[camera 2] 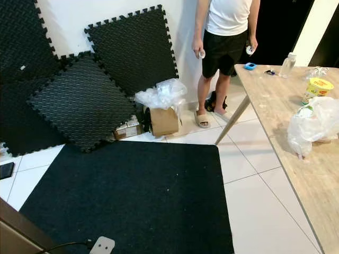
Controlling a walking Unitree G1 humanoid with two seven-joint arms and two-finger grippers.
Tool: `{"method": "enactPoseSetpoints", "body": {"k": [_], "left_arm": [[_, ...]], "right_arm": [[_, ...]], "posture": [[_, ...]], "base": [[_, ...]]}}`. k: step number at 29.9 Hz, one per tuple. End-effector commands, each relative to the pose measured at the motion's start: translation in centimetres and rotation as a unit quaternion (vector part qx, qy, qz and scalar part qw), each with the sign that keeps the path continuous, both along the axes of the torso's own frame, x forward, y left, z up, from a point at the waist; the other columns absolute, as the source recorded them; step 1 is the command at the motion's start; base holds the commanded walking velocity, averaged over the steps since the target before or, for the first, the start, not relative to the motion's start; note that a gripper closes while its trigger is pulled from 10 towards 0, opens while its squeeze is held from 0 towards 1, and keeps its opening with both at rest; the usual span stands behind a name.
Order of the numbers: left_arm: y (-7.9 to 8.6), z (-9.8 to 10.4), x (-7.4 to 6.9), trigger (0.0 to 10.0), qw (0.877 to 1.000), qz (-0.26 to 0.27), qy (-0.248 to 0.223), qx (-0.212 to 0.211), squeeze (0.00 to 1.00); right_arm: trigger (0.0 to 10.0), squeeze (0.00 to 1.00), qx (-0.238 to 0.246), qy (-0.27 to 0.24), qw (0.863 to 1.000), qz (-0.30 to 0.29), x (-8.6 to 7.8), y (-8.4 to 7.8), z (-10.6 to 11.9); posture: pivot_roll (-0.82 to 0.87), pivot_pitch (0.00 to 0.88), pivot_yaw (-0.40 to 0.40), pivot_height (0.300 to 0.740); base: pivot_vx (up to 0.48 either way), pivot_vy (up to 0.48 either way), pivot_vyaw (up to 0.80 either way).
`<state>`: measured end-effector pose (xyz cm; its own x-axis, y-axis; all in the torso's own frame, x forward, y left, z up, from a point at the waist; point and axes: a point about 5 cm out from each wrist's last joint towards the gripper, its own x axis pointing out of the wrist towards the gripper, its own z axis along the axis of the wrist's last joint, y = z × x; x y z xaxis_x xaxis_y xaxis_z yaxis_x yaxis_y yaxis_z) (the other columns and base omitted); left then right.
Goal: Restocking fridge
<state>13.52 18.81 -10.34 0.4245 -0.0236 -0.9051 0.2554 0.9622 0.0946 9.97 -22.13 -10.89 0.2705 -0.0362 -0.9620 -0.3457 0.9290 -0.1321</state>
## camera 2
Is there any silver fridge cabinet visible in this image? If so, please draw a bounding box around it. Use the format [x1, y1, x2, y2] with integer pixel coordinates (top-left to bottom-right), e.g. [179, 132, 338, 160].
[0, 198, 53, 254]

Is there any small black ribbed mat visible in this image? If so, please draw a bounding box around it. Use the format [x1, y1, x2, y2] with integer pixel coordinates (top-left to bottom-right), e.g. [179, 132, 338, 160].
[0, 161, 15, 180]

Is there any small printed cardboard box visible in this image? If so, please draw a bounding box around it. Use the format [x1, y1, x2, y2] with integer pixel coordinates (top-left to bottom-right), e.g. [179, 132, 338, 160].
[114, 115, 144, 140]

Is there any large black floor mat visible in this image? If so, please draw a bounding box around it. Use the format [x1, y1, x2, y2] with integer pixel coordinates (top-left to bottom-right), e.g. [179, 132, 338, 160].
[19, 143, 235, 254]

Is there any brown cardboard box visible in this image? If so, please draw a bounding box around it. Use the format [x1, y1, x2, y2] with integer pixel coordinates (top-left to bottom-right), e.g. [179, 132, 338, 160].
[149, 107, 181, 137]

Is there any clear plastic bag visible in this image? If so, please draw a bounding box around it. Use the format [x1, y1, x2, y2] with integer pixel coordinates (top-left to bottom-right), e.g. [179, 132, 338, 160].
[134, 78, 189, 110]

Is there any beige slipper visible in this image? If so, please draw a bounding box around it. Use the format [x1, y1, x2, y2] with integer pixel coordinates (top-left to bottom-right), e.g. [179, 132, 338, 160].
[194, 110, 211, 129]

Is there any small black bag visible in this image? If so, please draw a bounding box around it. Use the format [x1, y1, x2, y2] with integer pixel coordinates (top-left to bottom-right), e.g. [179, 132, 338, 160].
[205, 90, 228, 112]

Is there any person in black shorts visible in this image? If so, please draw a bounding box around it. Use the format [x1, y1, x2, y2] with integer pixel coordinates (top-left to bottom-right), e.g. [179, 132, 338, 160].
[192, 0, 261, 120]

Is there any light wooden dining table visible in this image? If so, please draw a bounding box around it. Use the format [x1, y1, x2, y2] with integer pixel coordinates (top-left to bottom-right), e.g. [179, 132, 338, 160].
[215, 63, 339, 254]

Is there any clear plastic water bottle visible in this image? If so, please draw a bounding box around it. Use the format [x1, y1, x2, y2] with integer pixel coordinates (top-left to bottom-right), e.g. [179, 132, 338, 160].
[280, 52, 297, 79]

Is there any white plastic bag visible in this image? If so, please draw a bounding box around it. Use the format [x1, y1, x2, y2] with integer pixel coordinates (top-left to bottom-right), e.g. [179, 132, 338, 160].
[287, 96, 339, 159]

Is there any yellow instant noodle cup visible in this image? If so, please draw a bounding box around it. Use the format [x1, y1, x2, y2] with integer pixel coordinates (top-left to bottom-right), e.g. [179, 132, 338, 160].
[301, 77, 334, 105]

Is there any crumpled clear plastic wrap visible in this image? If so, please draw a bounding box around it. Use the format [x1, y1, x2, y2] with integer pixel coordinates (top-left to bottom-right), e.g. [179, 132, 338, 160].
[305, 66, 330, 81]

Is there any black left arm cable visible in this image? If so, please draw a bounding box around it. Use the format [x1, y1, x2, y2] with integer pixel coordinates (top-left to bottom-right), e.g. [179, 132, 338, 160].
[42, 241, 93, 254]

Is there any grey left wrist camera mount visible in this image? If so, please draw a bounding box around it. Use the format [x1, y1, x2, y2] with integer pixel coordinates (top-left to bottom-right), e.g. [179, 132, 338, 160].
[90, 236, 116, 254]

